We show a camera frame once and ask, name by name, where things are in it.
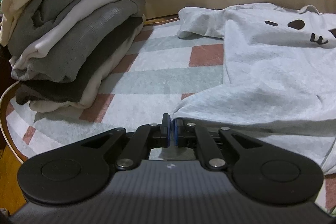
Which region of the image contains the light grey cat-face t-shirt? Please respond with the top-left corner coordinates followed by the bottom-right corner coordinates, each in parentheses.
top-left (173, 3), bottom-right (335, 174)

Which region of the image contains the checkered pastel floor rug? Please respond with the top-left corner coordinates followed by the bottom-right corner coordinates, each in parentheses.
top-left (0, 13), bottom-right (336, 214)

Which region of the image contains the black folded garment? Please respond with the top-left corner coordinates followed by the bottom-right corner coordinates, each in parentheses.
top-left (15, 16), bottom-right (143, 105)

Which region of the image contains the off-white bottom folded garment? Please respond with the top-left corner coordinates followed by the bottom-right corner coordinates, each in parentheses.
top-left (29, 58), bottom-right (114, 113)

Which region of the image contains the dark grey folded garment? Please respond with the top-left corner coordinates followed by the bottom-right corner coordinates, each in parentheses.
top-left (7, 0), bottom-right (81, 56)

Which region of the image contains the white folded garment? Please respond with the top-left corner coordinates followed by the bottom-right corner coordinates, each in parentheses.
top-left (10, 0), bottom-right (119, 70)

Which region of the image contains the grey fleece folded garment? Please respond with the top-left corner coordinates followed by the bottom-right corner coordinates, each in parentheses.
top-left (11, 0), bottom-right (145, 83)

